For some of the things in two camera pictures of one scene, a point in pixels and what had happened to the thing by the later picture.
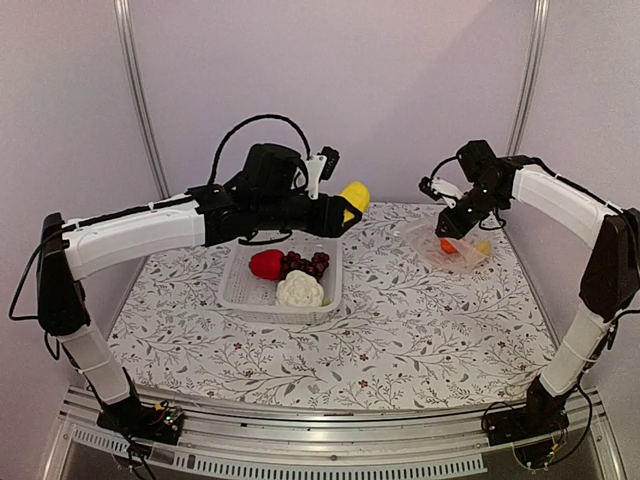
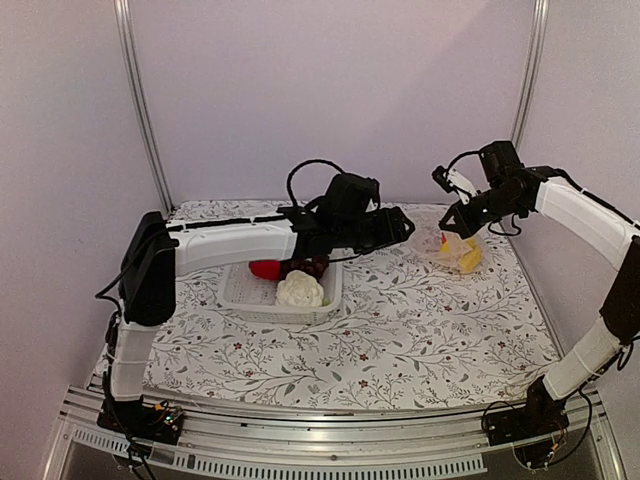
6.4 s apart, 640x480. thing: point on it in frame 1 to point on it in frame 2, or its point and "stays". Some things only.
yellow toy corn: (485, 247) to (472, 258)
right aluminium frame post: (532, 75) stays
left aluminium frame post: (140, 94) stays
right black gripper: (458, 229) stays
